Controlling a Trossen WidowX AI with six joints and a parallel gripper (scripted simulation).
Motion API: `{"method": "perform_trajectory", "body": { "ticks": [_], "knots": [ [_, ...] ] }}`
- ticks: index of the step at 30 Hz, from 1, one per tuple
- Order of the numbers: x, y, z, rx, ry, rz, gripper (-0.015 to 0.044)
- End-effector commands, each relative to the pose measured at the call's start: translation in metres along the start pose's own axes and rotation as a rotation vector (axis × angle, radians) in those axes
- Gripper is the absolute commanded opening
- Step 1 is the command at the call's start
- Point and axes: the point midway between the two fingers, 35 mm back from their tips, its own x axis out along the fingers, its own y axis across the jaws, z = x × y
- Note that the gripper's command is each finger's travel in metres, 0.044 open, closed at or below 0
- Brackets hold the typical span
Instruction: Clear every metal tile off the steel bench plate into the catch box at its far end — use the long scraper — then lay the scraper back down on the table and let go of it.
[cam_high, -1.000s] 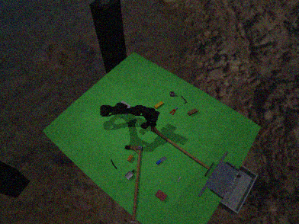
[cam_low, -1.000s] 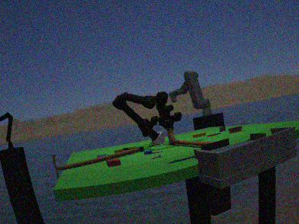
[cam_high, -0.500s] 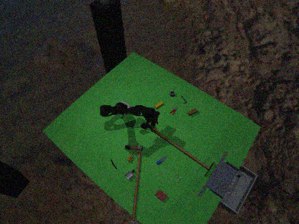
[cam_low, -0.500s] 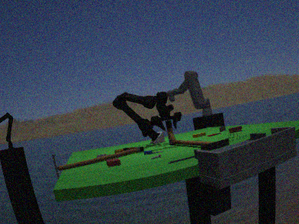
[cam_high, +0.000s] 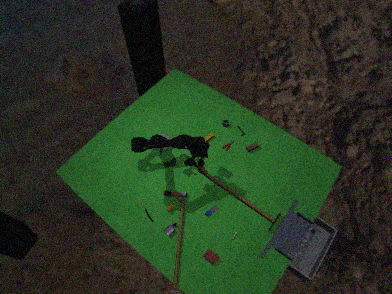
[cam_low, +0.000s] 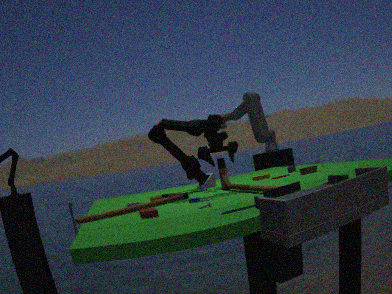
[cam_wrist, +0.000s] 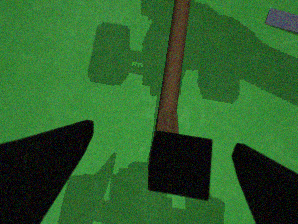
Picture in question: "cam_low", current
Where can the reddish-brown cube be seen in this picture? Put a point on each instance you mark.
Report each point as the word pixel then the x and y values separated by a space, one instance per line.
pixel 148 213

